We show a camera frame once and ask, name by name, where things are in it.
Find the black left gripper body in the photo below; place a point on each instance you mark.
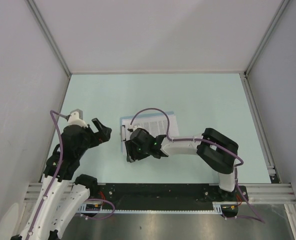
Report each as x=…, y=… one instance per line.
x=89, y=140

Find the left aluminium frame post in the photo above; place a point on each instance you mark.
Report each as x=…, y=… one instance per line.
x=37, y=15

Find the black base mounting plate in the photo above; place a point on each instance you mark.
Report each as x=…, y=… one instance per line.
x=148, y=194

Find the metal folder clip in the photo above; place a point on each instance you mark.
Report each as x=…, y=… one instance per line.
x=123, y=133

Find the slotted cable duct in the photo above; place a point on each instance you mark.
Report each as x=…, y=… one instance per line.
x=178, y=208

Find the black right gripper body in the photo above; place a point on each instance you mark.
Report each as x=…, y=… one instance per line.
x=141, y=152

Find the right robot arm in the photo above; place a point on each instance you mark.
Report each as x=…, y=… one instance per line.
x=215, y=149

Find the blue clipboard folder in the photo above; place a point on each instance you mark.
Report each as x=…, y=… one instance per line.
x=148, y=115

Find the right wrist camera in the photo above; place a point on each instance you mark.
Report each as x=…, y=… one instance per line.
x=132, y=128

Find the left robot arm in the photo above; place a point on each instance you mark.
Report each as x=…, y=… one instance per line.
x=46, y=221

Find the aluminium front frame rail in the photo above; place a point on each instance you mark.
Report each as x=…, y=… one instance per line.
x=259, y=193

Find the aluminium frame post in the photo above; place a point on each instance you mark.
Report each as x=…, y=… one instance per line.
x=37, y=15
x=267, y=35

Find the right aluminium frame post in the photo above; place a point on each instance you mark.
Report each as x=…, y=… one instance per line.
x=267, y=35

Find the text paper sheet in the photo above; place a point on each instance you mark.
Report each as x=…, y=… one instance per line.
x=163, y=125

